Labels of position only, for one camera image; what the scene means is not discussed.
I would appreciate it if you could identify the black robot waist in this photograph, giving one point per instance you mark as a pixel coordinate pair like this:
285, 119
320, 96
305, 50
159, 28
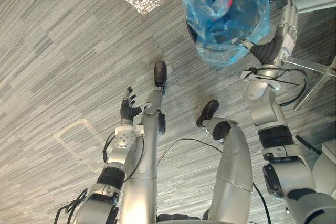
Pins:
178, 218

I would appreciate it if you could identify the silver robot right leg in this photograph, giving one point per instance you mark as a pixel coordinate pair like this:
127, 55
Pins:
232, 169

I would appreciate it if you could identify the red rubbish piece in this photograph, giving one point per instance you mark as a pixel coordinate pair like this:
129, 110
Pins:
231, 2

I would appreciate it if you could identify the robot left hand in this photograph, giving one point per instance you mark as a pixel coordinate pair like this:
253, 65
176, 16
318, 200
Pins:
128, 111

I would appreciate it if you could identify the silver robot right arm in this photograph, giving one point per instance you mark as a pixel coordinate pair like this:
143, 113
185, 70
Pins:
265, 108

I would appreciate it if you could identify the dark robot left foot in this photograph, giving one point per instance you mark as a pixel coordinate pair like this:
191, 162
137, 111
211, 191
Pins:
160, 73

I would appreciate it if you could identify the silver robot leg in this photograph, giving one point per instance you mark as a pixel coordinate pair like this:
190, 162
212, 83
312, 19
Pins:
147, 155
232, 169

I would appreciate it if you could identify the blue plastic rubbish bag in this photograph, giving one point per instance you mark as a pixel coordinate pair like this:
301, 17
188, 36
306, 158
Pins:
223, 30

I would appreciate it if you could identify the silver robot left leg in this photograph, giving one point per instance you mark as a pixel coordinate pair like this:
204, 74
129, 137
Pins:
147, 155

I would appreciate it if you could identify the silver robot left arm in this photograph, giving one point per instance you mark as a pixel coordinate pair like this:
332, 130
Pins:
123, 140

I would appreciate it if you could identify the dark robot right foot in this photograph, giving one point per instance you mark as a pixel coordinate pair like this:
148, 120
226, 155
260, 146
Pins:
209, 110

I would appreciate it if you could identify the metal chair base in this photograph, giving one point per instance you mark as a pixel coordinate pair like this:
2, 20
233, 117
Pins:
319, 77

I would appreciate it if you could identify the dark robot foot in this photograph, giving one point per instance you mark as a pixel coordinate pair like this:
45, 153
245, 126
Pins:
160, 73
209, 110

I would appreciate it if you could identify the small black bin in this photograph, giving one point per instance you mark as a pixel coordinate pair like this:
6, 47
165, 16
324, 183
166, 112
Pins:
191, 32

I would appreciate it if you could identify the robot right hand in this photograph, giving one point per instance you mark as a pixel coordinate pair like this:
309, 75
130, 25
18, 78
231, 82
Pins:
265, 51

